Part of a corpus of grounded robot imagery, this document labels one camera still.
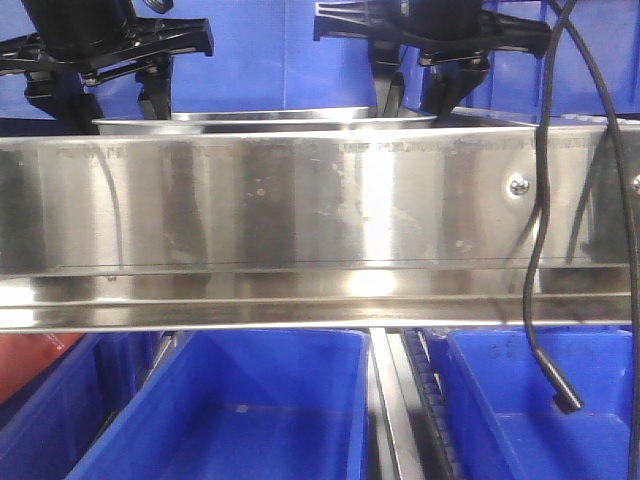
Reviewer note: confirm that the blue bin with red contents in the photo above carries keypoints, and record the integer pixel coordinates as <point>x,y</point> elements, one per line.
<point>48,426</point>

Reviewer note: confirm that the blue bin lower centre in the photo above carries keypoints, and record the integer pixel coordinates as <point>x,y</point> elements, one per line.
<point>245,404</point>

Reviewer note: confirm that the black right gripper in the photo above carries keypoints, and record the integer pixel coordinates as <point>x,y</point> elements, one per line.
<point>449,30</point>

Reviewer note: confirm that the small shiny steel tray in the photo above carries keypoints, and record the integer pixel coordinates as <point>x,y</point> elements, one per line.
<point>269,121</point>

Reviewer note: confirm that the roller track rail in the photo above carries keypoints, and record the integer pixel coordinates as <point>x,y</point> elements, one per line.
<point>407,440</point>

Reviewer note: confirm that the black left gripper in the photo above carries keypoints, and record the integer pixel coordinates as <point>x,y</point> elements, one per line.
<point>100,41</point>

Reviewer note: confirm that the red item in bin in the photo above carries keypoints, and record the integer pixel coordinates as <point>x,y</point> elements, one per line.
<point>24,356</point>

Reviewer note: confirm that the blue bin lower right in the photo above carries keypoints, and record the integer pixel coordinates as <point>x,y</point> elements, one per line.
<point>500,409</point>

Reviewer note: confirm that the large blue crate upper left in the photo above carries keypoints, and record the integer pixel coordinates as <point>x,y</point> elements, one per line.
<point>266,58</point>

